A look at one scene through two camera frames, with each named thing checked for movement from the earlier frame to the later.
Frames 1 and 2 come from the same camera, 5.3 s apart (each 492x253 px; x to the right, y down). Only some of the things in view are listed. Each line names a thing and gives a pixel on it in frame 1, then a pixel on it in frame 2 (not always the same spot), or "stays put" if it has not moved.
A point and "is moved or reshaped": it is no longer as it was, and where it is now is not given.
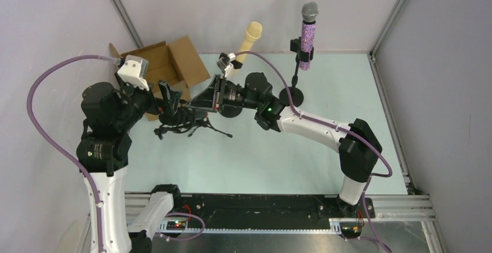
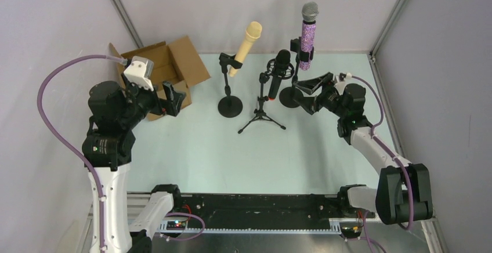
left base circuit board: [176, 225] stays put
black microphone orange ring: [177, 115] -> [282, 60]
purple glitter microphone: [310, 13] stays put
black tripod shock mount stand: [181, 120] is moved or reshaped
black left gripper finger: [173, 98] stays put
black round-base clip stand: [296, 91] stays put
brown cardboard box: [178, 63] stays put
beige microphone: [254, 31] stays put
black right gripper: [218, 94] -> [317, 96]
